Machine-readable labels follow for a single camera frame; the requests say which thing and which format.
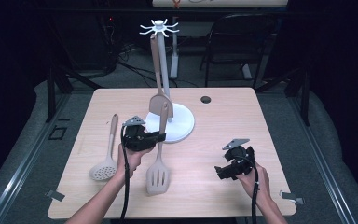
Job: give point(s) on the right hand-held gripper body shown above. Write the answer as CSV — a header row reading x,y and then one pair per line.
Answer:
x,y
240,161

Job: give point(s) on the aluminium floor rail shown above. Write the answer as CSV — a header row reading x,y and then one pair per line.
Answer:
x,y
21,168
323,168

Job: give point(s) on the white table foot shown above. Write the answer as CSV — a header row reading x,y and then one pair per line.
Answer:
x,y
247,72

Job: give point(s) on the grey table bracket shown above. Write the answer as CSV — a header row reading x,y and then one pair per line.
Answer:
x,y
290,196
55,195

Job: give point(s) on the white table leg post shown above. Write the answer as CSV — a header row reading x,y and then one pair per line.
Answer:
x,y
174,59

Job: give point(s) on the person's left hand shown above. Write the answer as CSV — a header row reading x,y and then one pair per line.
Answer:
x,y
133,161

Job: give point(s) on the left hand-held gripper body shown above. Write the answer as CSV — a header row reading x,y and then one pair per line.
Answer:
x,y
136,138

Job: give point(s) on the black chair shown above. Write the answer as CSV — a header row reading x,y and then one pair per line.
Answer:
x,y
239,46

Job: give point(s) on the dark equipment with red light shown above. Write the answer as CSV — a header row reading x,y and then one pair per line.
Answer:
x,y
84,37

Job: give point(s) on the beige perforated skimmer spoon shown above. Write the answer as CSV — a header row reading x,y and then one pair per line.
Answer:
x,y
104,171

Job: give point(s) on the white utensil rack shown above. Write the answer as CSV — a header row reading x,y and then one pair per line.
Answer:
x,y
183,124

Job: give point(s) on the beige slotted spatula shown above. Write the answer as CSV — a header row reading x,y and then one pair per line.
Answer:
x,y
158,180

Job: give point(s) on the person's right hand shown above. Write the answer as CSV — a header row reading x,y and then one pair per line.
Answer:
x,y
261,186

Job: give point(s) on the black metal frame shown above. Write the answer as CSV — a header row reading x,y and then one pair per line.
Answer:
x,y
305,99
51,93

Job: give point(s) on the beige solid spatula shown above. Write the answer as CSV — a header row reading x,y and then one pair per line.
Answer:
x,y
160,104

